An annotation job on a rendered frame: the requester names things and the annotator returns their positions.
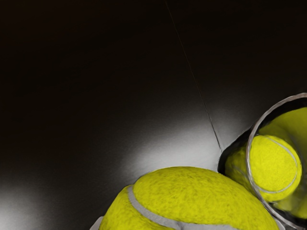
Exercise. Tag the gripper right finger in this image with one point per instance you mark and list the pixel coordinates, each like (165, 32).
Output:
(278, 227)

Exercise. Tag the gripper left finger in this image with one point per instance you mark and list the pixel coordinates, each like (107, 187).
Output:
(96, 225)

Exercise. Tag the yellow tennis ball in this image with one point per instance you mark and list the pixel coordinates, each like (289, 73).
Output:
(273, 167)
(192, 201)

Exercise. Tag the clear tennis ball can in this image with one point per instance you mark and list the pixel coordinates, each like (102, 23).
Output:
(242, 141)

